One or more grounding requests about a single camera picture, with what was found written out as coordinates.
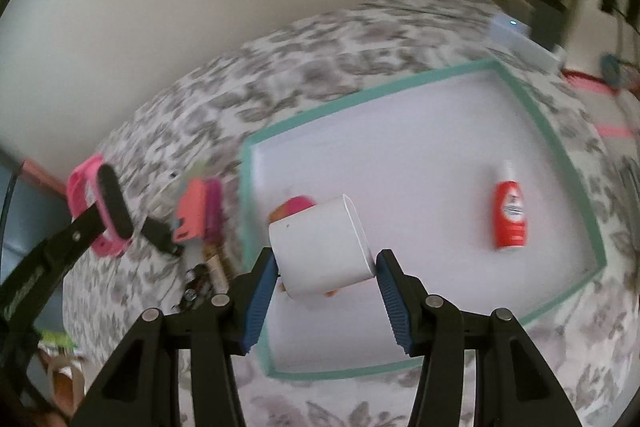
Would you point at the white cup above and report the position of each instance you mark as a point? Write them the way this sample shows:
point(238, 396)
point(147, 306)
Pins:
point(358, 261)

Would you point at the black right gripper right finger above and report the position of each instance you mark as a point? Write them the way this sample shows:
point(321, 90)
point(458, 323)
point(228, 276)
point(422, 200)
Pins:
point(514, 385)

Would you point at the floral grey white blanket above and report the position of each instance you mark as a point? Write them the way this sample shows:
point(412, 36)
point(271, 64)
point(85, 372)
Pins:
point(592, 341)

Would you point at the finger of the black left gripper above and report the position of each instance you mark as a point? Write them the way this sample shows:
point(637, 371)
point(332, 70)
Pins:
point(28, 288)

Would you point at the black power adapter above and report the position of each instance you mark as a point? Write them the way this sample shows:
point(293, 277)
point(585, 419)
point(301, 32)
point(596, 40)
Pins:
point(159, 235)

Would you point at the green foam piece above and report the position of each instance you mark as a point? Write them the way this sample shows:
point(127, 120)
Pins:
point(198, 169)

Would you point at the teal rimmed white tray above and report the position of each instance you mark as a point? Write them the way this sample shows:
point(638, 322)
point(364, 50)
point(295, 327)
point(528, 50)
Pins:
point(419, 157)

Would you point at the pink wristband watch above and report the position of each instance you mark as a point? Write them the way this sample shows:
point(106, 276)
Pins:
point(94, 196)

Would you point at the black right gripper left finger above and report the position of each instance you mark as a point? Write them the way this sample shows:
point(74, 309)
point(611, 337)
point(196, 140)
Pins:
point(139, 383)

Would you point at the magenta comb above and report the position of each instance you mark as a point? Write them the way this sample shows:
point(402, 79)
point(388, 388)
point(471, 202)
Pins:
point(214, 215)

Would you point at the gold white lighter stick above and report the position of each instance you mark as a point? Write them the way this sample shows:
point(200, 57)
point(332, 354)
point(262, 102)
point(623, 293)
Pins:
point(219, 267)

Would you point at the black toy car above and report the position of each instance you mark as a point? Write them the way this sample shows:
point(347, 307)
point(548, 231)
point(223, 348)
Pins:
point(199, 285)

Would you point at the red white glue bottle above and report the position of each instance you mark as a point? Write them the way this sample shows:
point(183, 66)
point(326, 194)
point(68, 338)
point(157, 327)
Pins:
point(508, 213)

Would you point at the white router box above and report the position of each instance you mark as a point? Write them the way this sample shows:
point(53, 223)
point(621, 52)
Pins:
point(515, 36)

